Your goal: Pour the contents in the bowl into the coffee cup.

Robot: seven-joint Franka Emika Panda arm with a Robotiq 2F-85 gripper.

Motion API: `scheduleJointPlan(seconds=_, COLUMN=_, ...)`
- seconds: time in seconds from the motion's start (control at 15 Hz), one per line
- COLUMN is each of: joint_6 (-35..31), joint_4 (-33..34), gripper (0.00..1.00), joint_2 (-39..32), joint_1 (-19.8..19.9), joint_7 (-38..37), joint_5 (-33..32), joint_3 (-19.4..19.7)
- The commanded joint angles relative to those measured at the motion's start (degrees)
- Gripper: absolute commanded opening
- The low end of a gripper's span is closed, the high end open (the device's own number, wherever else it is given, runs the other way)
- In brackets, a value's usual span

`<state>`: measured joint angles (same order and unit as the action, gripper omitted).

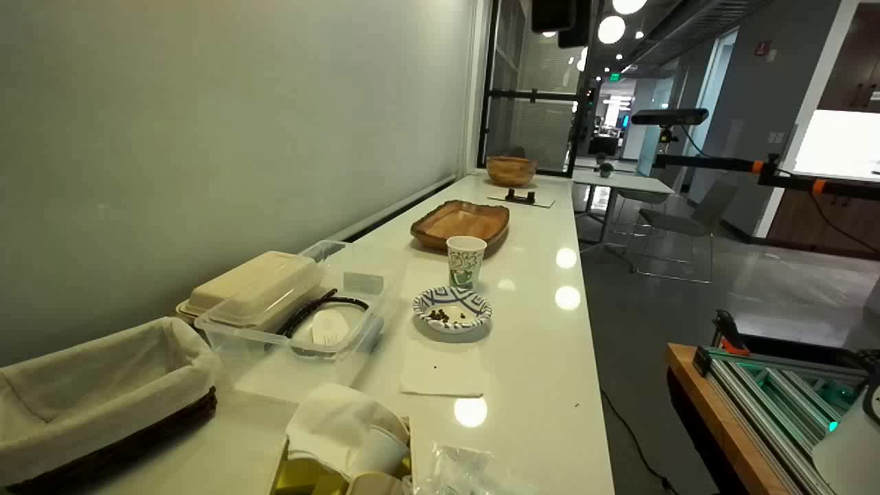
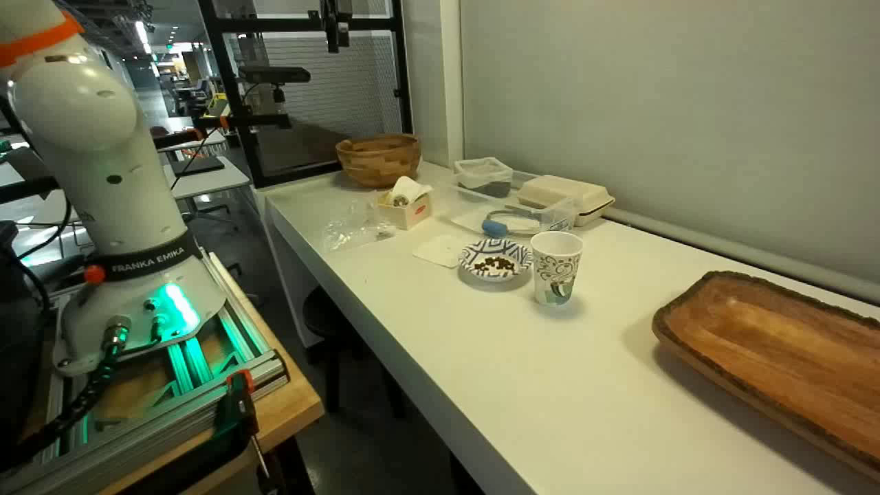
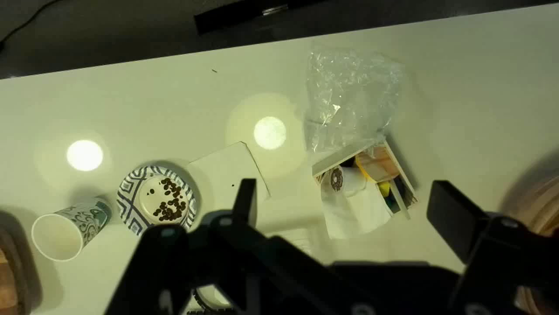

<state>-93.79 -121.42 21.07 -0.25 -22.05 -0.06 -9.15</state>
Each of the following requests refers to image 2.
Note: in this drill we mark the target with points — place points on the brown wooden tray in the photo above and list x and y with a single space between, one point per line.
800 362

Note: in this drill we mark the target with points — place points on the patterned paper coffee cup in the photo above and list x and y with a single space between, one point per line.
556 260

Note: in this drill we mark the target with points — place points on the black metal shelf frame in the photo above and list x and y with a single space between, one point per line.
304 76

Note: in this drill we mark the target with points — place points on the clear plastic food container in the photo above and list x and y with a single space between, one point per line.
486 174

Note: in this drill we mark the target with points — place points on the orange black clamp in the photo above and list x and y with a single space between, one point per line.
235 423

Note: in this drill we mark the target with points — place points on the coffee beans pile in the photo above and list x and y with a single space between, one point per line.
492 269

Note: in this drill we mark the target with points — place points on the clear plastic bag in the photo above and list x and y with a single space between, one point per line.
355 226

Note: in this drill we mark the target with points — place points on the white paper napkin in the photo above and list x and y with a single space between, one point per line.
443 248

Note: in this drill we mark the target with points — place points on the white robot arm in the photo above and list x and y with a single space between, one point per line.
85 126

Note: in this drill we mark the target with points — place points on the woven wicker basket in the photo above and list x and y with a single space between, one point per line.
380 160

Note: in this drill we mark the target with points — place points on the small white house box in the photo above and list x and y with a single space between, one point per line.
404 205

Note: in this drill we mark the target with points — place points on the blue patterned paper bowl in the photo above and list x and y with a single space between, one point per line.
508 248

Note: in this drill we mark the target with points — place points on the wooden robot stand board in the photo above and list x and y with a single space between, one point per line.
285 402

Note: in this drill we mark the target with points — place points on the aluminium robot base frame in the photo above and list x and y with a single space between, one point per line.
70 463

